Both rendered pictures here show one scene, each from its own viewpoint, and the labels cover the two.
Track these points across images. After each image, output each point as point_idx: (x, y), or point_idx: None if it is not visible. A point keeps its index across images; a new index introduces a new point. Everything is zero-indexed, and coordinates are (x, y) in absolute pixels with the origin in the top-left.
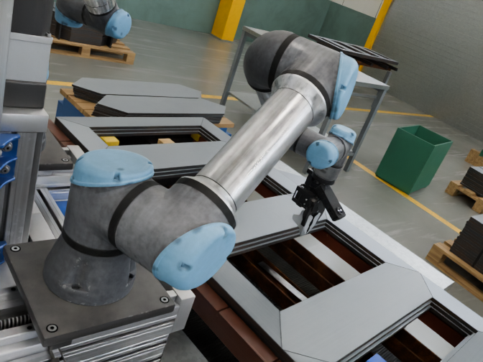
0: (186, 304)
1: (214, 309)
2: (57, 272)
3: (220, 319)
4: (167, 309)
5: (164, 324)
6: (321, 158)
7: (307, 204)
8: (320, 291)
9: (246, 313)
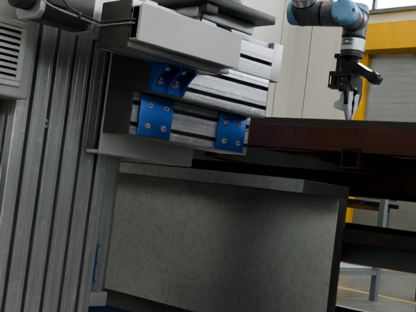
0: (278, 51)
1: (291, 125)
2: None
3: (299, 129)
4: (271, 18)
5: (265, 64)
6: (345, 9)
7: (345, 80)
8: (385, 197)
9: (322, 119)
